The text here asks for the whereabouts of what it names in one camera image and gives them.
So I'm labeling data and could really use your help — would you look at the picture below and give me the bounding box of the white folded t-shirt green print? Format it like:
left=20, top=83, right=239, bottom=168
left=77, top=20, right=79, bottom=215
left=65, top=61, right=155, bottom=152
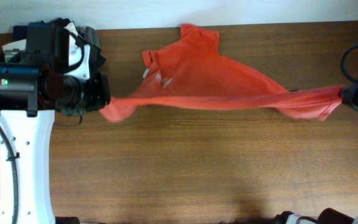
left=2, top=26, right=28, bottom=62

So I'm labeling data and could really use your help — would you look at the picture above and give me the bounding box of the orange red t-shirt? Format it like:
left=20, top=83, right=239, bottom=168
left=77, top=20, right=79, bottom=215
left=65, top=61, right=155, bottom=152
left=100, top=24, right=344, bottom=123

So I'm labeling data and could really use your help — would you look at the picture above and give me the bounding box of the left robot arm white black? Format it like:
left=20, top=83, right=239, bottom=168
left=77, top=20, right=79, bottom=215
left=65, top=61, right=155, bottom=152
left=0, top=63, right=110, bottom=223

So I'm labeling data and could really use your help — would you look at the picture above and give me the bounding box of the black folded garment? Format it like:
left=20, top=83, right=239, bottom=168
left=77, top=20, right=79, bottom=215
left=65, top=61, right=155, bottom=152
left=27, top=17, right=106, bottom=73

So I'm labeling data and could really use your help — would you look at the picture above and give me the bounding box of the grey folded garment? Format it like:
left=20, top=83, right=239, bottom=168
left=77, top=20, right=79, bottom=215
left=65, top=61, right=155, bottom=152
left=76, top=26, right=100, bottom=47

